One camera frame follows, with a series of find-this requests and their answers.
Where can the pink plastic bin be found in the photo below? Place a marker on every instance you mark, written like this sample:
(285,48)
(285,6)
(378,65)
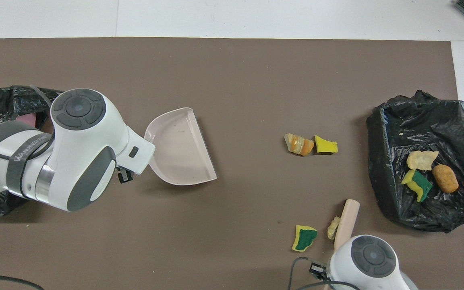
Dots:
(26,119)

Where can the crumpled black trash bag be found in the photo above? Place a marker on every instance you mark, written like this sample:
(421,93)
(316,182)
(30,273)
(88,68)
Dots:
(2,102)

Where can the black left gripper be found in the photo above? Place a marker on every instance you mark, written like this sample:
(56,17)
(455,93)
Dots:
(124,175)

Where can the brown paper table mat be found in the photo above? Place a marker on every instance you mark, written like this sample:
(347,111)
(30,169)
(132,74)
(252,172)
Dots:
(256,80)

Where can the beige plastic dustpan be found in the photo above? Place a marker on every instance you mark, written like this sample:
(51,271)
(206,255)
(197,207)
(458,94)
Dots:
(181,153)

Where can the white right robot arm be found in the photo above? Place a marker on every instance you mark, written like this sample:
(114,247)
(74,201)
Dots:
(373,262)

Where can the plain yellow sponge wedge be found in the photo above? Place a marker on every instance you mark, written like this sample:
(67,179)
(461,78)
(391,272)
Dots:
(325,146)

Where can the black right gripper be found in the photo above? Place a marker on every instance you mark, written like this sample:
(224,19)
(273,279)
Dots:
(319,270)

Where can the tan cork-like lump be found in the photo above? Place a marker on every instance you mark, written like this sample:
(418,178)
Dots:
(445,178)

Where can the black bag lined bin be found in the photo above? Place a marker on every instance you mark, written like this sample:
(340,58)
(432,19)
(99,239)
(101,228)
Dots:
(393,129)

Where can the orange beige striped chunk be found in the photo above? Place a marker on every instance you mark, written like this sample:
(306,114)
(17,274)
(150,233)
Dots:
(299,144)

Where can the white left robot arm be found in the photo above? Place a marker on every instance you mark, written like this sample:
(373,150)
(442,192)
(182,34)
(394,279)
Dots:
(83,161)

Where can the curved yellow green sponge piece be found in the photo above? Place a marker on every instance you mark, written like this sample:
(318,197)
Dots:
(417,185)

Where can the cream foam chunk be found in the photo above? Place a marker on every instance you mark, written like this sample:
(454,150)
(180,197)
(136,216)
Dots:
(333,228)
(421,160)

